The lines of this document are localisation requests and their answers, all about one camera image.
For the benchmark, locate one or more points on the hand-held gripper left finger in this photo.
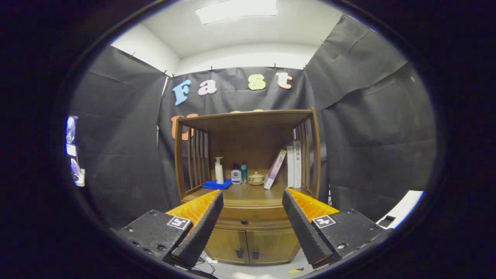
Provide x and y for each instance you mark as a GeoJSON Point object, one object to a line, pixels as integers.
{"type": "Point", "coordinates": [201, 232]}

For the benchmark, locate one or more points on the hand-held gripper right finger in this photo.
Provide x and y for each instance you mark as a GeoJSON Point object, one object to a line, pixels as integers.
{"type": "Point", "coordinates": [304, 232]}

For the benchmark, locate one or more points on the brown wooden drawer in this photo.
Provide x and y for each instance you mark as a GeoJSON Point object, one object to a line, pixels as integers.
{"type": "Point", "coordinates": [255, 217]}

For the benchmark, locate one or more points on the wooden cabinet door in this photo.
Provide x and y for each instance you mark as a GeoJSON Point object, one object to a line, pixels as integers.
{"type": "Point", "coordinates": [271, 244]}
{"type": "Point", "coordinates": [228, 244]}

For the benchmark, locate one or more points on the wooden countertop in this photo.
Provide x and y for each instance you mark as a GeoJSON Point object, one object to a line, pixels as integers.
{"type": "Point", "coordinates": [252, 195]}

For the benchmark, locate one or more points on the brown wooden cabinet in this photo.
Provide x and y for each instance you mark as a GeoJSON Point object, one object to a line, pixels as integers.
{"type": "Point", "coordinates": [252, 135]}

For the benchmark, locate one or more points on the yellow floor tape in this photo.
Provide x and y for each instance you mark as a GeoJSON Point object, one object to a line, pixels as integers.
{"type": "Point", "coordinates": [295, 270]}

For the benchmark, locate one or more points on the blue folded cloth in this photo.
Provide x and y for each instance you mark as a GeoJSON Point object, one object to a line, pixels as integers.
{"type": "Point", "coordinates": [215, 185]}

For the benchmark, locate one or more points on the white pump bottle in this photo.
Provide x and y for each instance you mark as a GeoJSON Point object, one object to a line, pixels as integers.
{"type": "Point", "coordinates": [219, 174]}

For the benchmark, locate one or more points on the white bottle with blue cap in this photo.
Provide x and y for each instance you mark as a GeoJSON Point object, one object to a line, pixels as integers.
{"type": "Point", "coordinates": [236, 177]}

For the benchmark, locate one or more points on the purple white book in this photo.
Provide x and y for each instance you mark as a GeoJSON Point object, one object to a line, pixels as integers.
{"type": "Point", "coordinates": [274, 170]}

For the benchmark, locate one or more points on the slim teal bottle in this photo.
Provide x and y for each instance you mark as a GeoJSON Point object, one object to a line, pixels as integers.
{"type": "Point", "coordinates": [243, 174]}

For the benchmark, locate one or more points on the beige lidded tea cup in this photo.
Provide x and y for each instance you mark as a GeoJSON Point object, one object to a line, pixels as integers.
{"type": "Point", "coordinates": [256, 179]}

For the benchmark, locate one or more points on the white appliance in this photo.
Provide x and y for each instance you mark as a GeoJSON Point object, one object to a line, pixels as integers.
{"type": "Point", "coordinates": [403, 207]}

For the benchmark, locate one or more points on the pale blurry equipment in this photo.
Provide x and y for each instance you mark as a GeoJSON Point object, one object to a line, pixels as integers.
{"type": "Point", "coordinates": [73, 170]}

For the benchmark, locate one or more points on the ceiling light panel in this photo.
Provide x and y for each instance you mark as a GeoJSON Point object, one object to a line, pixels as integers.
{"type": "Point", "coordinates": [236, 11]}

